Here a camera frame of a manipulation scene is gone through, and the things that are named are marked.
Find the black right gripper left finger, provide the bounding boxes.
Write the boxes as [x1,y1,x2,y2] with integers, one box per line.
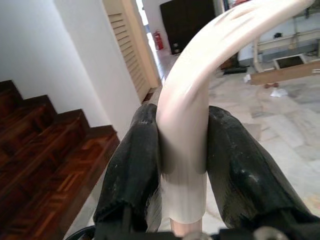
[93,103,162,232]

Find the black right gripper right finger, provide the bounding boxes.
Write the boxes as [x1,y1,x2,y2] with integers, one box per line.
[206,104,320,230]

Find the cream long-handled dustpan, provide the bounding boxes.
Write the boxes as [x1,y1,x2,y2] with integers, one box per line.
[156,0,308,238]

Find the dark wooden staircase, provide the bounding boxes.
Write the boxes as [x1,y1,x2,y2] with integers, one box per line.
[0,79,120,240]

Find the long brown cardboard box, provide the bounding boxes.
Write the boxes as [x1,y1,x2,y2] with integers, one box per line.
[249,61,320,86]

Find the white framed box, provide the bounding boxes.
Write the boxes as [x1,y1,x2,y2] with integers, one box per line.
[272,54,308,70]

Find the cream louvred door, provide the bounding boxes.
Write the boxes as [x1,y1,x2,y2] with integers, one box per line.
[103,0,161,103]

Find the red fire extinguisher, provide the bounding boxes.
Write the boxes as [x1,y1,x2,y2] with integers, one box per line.
[152,30,165,51]

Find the pale wooden workbench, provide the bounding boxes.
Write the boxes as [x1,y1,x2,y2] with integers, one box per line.
[251,9,320,73]

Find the black upright panel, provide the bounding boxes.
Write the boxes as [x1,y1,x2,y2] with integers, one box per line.
[159,0,221,55]

